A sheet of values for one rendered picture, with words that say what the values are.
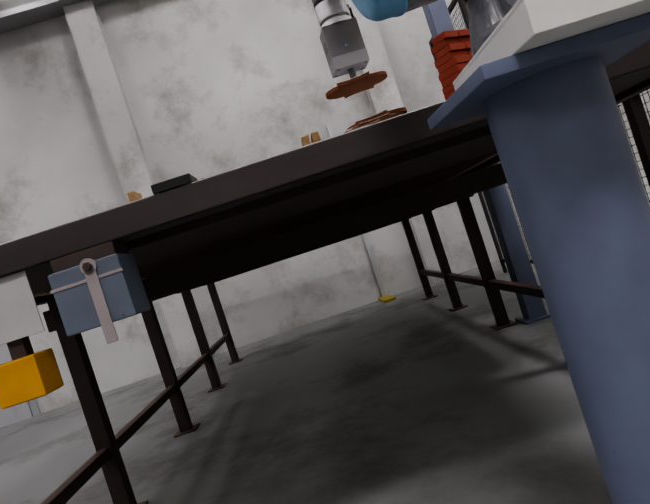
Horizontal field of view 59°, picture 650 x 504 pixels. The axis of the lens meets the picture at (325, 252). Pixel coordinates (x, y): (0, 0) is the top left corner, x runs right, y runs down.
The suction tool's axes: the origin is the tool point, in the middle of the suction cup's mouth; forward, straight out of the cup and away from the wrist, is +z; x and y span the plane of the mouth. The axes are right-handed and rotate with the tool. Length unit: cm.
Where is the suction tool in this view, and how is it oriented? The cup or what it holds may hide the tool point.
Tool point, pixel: (357, 88)
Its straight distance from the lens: 140.1
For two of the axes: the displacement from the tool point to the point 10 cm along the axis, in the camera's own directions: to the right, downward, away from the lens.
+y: -9.5, 3.1, -0.9
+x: 0.9, -0.3, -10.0
